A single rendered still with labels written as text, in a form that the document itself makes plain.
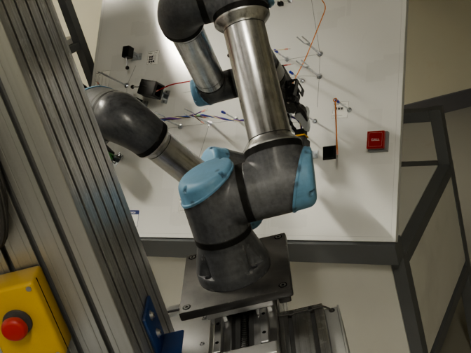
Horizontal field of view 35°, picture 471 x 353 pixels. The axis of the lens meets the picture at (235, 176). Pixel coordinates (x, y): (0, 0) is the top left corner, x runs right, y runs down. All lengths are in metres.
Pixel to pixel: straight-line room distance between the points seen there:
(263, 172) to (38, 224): 0.48
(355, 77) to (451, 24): 2.83
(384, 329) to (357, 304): 0.11
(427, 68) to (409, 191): 2.65
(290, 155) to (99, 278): 0.47
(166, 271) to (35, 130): 1.58
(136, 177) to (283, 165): 1.21
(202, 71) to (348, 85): 0.59
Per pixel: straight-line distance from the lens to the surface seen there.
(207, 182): 1.38
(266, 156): 1.39
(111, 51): 2.78
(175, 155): 1.67
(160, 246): 2.44
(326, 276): 2.25
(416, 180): 2.51
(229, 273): 1.45
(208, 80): 1.80
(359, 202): 2.11
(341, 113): 2.20
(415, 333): 2.27
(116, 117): 1.63
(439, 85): 5.10
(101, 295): 1.12
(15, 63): 1.00
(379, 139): 2.09
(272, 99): 1.44
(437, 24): 4.99
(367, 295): 2.24
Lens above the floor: 1.92
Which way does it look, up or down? 23 degrees down
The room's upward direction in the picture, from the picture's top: 17 degrees counter-clockwise
